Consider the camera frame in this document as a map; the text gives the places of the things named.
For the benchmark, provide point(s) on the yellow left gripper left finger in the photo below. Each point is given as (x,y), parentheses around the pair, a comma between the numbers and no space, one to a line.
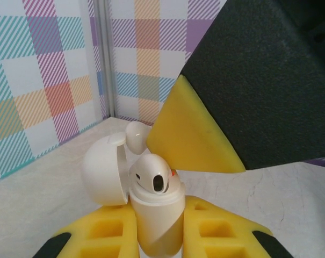
(76,228)

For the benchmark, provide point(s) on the white earbud charging case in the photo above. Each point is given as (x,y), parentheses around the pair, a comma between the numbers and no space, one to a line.
(157,223)

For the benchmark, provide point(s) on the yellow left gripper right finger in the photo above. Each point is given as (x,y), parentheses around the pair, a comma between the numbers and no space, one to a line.
(190,228)

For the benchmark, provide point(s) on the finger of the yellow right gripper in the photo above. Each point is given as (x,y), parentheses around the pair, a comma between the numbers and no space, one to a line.
(189,134)

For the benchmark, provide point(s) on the aluminium frame post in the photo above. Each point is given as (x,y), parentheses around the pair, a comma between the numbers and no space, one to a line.
(107,67)

